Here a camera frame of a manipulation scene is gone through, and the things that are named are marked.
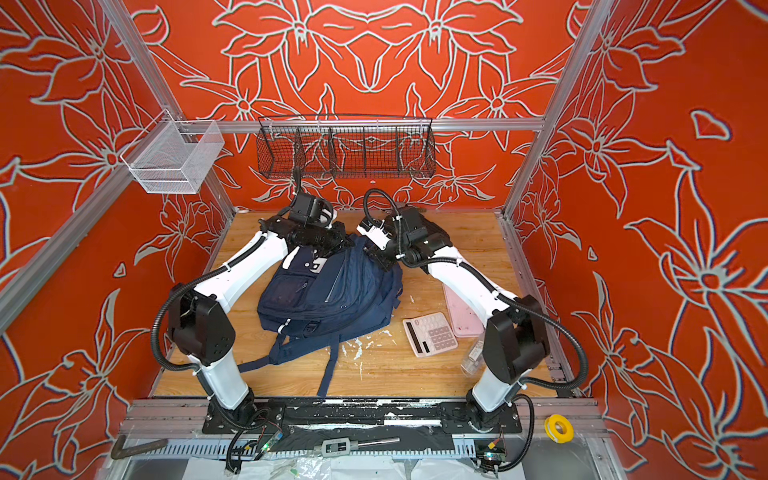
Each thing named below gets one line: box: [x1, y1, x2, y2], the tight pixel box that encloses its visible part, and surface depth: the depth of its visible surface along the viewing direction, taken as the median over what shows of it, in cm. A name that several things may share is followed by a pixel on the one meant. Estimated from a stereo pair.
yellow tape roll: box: [544, 414, 574, 444], surface depth 71 cm
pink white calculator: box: [403, 312, 459, 358], surface depth 87 cm
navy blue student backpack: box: [238, 234, 403, 397], surface depth 81 cm
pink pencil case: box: [442, 284, 485, 337], surface depth 89 cm
